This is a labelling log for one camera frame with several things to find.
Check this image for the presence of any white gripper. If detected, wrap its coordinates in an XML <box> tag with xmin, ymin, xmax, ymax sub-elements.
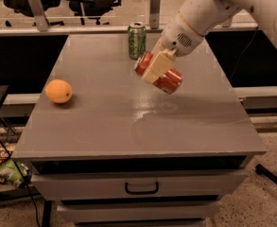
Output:
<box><xmin>142</xmin><ymin>12</ymin><xmax>204</xmax><ymax>84</ymax></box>

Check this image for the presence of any red coke can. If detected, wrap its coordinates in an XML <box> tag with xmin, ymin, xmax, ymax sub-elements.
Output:
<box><xmin>134</xmin><ymin>52</ymin><xmax>182</xmax><ymax>95</ymax></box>

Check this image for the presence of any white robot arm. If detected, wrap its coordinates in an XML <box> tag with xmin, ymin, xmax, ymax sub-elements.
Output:
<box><xmin>137</xmin><ymin>0</ymin><xmax>277</xmax><ymax>83</ymax></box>

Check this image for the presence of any green soda can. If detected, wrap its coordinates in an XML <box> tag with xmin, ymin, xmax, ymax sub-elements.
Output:
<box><xmin>128</xmin><ymin>22</ymin><xmax>147</xmax><ymax>60</ymax></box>

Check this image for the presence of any black office chair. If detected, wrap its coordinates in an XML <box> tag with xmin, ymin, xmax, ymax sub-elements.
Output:
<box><xmin>3</xmin><ymin>0</ymin><xmax>123</xmax><ymax>27</ymax></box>

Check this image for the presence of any grey drawer cabinet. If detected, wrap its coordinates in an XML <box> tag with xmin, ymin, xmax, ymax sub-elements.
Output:
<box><xmin>14</xmin><ymin>34</ymin><xmax>265</xmax><ymax>227</ymax></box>

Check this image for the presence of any orange fruit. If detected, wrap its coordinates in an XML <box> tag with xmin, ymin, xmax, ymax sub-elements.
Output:
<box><xmin>45</xmin><ymin>79</ymin><xmax>73</xmax><ymax>104</ymax></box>

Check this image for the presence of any black stand leg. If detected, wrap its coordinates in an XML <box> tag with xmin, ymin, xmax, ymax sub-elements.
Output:
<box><xmin>255</xmin><ymin>164</ymin><xmax>277</xmax><ymax>185</ymax></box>

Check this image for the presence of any lower grey drawer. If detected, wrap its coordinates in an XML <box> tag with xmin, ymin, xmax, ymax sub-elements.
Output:
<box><xmin>57</xmin><ymin>201</ymin><xmax>221</xmax><ymax>223</ymax></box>

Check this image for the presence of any green snack bag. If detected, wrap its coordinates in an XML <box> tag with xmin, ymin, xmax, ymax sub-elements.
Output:
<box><xmin>0</xmin><ymin>159</ymin><xmax>31</xmax><ymax>187</ymax></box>

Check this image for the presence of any middle metal railing bracket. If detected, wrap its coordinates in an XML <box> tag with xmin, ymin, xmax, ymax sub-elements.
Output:
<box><xmin>149</xmin><ymin>0</ymin><xmax>161</xmax><ymax>29</ymax></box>

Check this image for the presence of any upper drawer with black handle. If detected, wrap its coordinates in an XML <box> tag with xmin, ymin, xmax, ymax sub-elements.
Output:
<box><xmin>32</xmin><ymin>169</ymin><xmax>246</xmax><ymax>201</ymax></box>

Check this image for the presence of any left metal railing bracket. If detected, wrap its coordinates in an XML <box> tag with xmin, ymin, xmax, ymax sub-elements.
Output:
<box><xmin>27</xmin><ymin>0</ymin><xmax>49</xmax><ymax>32</ymax></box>

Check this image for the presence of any black cable on floor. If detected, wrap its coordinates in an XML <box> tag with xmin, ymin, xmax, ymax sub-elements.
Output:
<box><xmin>0</xmin><ymin>130</ymin><xmax>43</xmax><ymax>227</ymax></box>

